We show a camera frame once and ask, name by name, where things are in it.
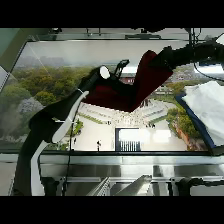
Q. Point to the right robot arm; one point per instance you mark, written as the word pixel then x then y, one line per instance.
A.
pixel 195 50

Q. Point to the white garment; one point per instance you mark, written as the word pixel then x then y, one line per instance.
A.
pixel 208 106

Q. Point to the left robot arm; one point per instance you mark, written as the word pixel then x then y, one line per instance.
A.
pixel 50 121

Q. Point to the silver frame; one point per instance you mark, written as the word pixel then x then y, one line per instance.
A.
pixel 133 166

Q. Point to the red shirt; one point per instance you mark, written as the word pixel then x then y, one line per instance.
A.
pixel 150 78

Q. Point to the blue garment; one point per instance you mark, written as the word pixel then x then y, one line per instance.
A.
pixel 196 121

